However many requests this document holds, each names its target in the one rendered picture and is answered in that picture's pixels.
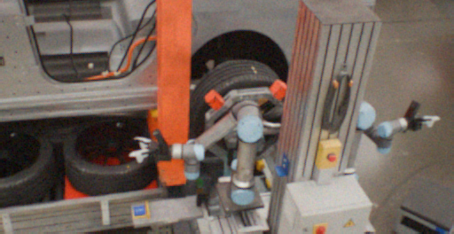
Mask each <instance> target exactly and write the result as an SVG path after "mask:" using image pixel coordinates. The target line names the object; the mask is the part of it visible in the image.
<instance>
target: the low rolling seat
mask: <svg viewBox="0 0 454 234"><path fill-rule="evenodd" d="M392 230H394V231H396V233H395V234H451V232H452V231H453V230H454V190H453V189H451V188H448V187H446V186H443V185H442V184H440V183H437V182H436V181H434V180H429V179H428V178H426V177H424V176H422V175H421V176H420V177H419V178H418V180H416V182H415V184H413V187H412V188H411V190H410V191H409V193H408V194H407V196H405V199H404V201H403V203H402V204H401V206H400V207H399V208H398V213H397V216H396V218H395V221H394V224H393V227H392Z"/></svg>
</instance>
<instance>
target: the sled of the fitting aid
mask: <svg viewBox="0 0 454 234"><path fill-rule="evenodd" d="M259 177H260V181H261V182H262V186H263V188H264V190H265V191H266V193H267V192H271V186H270V181H269V180H268V177H267V176H266V174H265V173H264V170H263V171H262V175H261V176H259ZM202 196H203V199H204V202H205V204H206V208H207V214H208V217H211V216H217V215H222V212H221V209H220V207H219V204H211V203H210V200H209V197H208V195H207V194H204V195H202Z"/></svg>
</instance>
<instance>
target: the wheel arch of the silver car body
mask: <svg viewBox="0 0 454 234"><path fill-rule="evenodd" d="M219 35H222V40H221V47H220V48H221V49H222V57H221V59H227V58H234V59H240V60H251V61H254V62H258V63H263V64H264V65H266V66H268V67H269V68H270V69H271V70H272V71H274V72H275V73H276V75H277V76H278V78H279V79H280V81H282V82H283V83H284V84H285V85H287V79H288V75H289V69H290V63H289V59H288V57H287V55H286V53H285V52H284V50H283V47H281V46H280V44H279V43H278V42H277V41H276V40H274V39H273V38H272V37H270V36H269V35H267V34H265V33H263V32H259V31H255V30H252V29H235V30H231V31H228V32H222V33H221V34H219ZM219 35H215V36H214V37H213V38H211V39H209V40H207V41H208V43H207V42H204V43H203V44H202V45H201V46H200V47H199V48H198V49H197V50H196V51H195V52H194V53H193V54H192V55H191V78H190V80H193V79H202V77H203V76H204V65H206V64H205V60H204V52H205V48H206V45H207V51H206V61H207V62H208V61H210V60H214V49H215V48H217V41H218V36H219Z"/></svg>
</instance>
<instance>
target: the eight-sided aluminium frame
mask: <svg viewBox="0 0 454 234"><path fill-rule="evenodd" d="M255 98H259V99H260V98H267V99H268V100H269V101H270V102H272V103H273V104H274V105H276V107H281V108H282V109H283V106H284V102H283V101H282V100H278V99H276V98H275V97H273V94H272V92H271V90H270V89H269V88H268V87H262V88H252V89H244V90H232V91H231V92H230V93H229V94H227V95H226V96H225V97H224V98H223V102H224V105H223V106H222V107H221V108H220V109H219V110H217V111H216V110H214V108H212V109H211V110H208V111H207V113H206V125H205V133H206V132H207V130H208V129H210V128H211V127H212V126H214V120H215V119H216V118H218V117H219V116H221V115H222V113H223V112H224V111H225V110H228V109H229V108H230V106H231V105H232V104H234V103H235V102H237V101H242V100H246V99H249V100H251V99H255ZM278 139H279V134H276V135H275V136H274V137H273V138H272V139H270V140H269V141H268V142H267V143H265V145H264V147H263V148H262V149H260V150H259V151H257V152H255V158H254V161H259V160H262V159H264V158H265V157H267V156H268V154H269V153H271V152H272V151H273V150H274V149H276V148H277V147H278ZM208 150H209V151H211V152H212V153H213V154H214V155H216V156H217V157H220V158H221V159H222V160H223V161H225V153H227V152H226V151H225V150H224V149H222V148H221V147H220V146H218V145H217V144H213V145H212V146H211V147H209V148H208Z"/></svg>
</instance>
